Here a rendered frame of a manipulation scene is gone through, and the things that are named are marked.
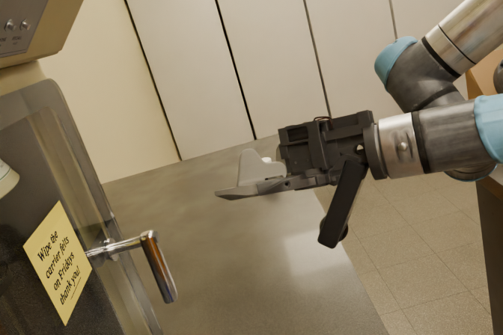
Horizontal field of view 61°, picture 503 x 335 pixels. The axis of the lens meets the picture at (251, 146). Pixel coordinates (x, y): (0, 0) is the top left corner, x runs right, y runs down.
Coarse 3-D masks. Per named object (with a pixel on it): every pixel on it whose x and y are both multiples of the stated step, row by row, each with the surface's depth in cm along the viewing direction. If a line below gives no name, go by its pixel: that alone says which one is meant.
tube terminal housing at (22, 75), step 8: (24, 64) 42; (32, 64) 43; (0, 72) 37; (8, 72) 38; (16, 72) 40; (24, 72) 41; (32, 72) 43; (40, 72) 45; (0, 80) 37; (8, 80) 38; (16, 80) 39; (24, 80) 41; (32, 80) 42; (0, 88) 36; (8, 88) 38; (16, 88) 39
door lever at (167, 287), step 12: (108, 240) 46; (132, 240) 46; (144, 240) 46; (156, 240) 46; (108, 252) 45; (120, 252) 46; (144, 252) 46; (156, 252) 46; (156, 264) 46; (156, 276) 47; (168, 276) 47; (168, 288) 48; (168, 300) 48
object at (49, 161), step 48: (0, 96) 34; (48, 96) 42; (0, 144) 32; (48, 144) 39; (0, 192) 30; (48, 192) 37; (96, 192) 47; (0, 240) 29; (96, 240) 44; (0, 288) 28; (96, 288) 41
